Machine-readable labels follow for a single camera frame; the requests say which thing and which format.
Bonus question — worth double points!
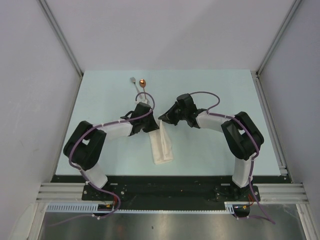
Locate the copper spoon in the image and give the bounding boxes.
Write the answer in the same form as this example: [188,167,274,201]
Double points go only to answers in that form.
[139,79,147,98]

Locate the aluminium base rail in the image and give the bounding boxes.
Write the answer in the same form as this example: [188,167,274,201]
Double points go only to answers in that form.
[36,183,309,204]

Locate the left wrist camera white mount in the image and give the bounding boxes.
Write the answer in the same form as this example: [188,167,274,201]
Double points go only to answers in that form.
[135,99,151,109]

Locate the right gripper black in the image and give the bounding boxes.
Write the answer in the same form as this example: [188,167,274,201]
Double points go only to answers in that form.
[158,102,188,126]

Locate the white cloth napkin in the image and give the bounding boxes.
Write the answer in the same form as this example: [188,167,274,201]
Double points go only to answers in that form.
[149,120,174,165]

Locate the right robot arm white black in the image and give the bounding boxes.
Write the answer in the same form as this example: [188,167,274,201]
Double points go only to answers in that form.
[158,93,265,201]

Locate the left aluminium frame post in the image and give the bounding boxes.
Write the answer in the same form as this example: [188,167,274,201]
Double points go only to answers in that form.
[36,0,84,79]

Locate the right aluminium frame post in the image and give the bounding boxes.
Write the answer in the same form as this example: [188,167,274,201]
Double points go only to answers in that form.
[255,0,304,76]

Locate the aluminium frame post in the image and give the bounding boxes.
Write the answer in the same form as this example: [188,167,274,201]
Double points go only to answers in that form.
[36,0,84,79]
[255,0,304,76]

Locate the silver fork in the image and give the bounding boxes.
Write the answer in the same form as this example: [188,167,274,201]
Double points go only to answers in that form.
[130,77,143,100]

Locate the purple cable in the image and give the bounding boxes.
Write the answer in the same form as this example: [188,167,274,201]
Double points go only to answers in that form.
[49,92,156,226]
[188,91,276,225]

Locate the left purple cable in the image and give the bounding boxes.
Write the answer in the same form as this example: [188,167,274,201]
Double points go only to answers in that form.
[49,92,156,226]

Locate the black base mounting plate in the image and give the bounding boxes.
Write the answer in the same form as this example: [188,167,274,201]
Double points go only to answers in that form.
[51,175,291,202]

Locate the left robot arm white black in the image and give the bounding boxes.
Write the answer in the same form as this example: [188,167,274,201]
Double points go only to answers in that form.
[63,102,160,200]

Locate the white slotted cable duct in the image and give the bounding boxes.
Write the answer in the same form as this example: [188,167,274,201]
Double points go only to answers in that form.
[46,201,248,214]

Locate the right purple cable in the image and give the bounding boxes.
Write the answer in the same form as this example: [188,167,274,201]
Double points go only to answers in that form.
[188,91,276,225]

